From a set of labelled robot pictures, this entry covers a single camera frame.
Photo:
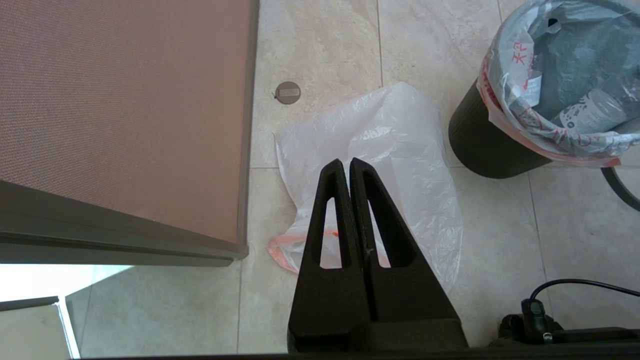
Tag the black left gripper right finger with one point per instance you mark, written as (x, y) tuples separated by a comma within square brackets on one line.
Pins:
[(422, 312)]

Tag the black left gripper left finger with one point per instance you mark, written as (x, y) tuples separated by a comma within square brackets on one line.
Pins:
[(327, 310)]

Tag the white red bag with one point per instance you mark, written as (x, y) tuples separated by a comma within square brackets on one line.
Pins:
[(575, 50)]

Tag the white plastic bag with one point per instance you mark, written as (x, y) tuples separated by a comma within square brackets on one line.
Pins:
[(400, 150)]

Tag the black round trash bin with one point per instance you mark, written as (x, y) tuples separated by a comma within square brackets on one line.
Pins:
[(485, 145)]

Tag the black robot chassis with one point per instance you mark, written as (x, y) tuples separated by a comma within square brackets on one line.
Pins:
[(590, 335)]

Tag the round brown floor cap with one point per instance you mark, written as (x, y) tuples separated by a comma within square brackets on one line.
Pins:
[(288, 92)]

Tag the labelled clear plastic bottle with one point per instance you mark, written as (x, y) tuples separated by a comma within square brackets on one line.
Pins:
[(533, 87)]

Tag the crumpled clear plastic bottle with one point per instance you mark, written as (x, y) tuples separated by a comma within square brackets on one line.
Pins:
[(592, 112)]

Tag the pink brown partition panel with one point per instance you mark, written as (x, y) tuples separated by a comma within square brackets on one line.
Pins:
[(125, 100)]

